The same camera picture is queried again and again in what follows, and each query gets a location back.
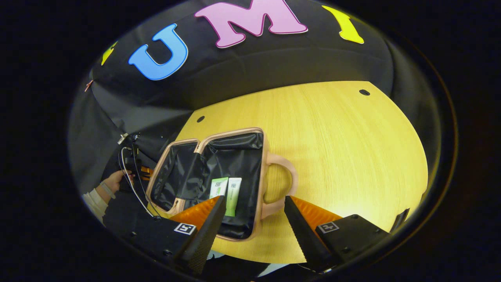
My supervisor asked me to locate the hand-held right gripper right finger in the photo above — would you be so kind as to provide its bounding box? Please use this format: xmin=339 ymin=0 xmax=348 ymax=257
xmin=284 ymin=196 xmax=392 ymax=273

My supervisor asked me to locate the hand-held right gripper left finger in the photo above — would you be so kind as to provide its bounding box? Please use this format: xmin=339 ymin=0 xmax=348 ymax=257
xmin=129 ymin=195 xmax=227 ymax=275

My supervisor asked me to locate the black backdrop cloth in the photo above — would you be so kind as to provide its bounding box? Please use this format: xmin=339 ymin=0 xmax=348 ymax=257
xmin=68 ymin=0 xmax=443 ymax=196

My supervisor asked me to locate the pink suitcase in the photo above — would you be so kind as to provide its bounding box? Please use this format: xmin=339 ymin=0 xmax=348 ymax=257
xmin=146 ymin=127 xmax=299 ymax=242

